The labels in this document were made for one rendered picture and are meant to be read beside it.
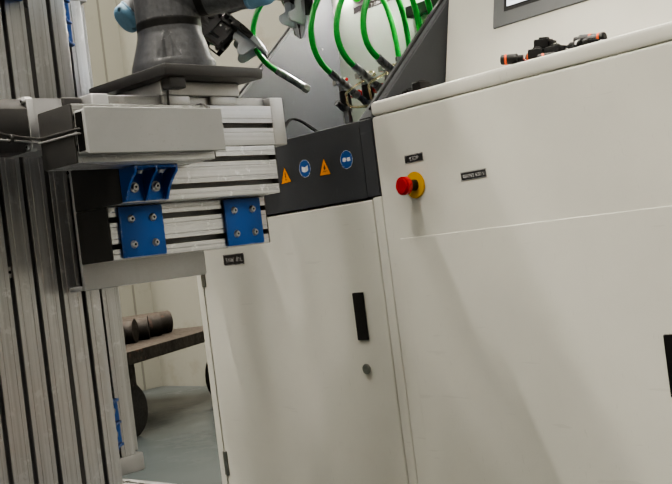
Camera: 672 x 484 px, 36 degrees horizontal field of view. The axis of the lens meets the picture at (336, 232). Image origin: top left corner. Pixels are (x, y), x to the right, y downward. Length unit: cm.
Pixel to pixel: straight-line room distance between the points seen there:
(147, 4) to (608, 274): 91
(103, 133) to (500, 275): 76
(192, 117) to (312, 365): 83
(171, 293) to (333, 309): 397
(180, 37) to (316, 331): 76
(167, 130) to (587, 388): 82
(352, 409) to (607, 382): 66
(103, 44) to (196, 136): 472
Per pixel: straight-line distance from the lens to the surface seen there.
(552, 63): 183
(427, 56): 227
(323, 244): 225
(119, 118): 160
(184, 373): 618
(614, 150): 175
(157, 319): 524
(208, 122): 171
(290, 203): 233
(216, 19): 260
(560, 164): 182
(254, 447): 257
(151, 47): 188
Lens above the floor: 71
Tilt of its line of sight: 1 degrees up
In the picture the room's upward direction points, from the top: 7 degrees counter-clockwise
